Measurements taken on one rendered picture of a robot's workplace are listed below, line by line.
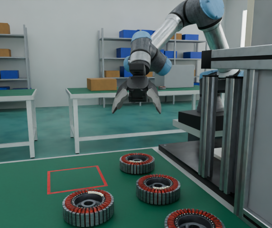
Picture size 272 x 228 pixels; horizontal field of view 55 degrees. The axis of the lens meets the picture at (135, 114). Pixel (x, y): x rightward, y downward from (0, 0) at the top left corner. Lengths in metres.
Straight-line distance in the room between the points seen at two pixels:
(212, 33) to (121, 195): 0.89
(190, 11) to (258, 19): 0.61
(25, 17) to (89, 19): 1.58
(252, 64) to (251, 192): 0.27
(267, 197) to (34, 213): 0.49
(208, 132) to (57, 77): 6.72
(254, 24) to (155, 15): 7.32
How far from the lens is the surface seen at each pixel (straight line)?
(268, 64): 0.54
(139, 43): 0.98
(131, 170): 0.82
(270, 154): 0.57
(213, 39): 1.34
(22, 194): 0.77
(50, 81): 7.32
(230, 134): 0.65
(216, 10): 1.29
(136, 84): 0.86
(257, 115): 0.58
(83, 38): 7.40
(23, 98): 3.20
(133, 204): 0.67
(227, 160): 0.67
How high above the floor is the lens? 1.08
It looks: 10 degrees down
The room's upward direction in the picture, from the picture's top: straight up
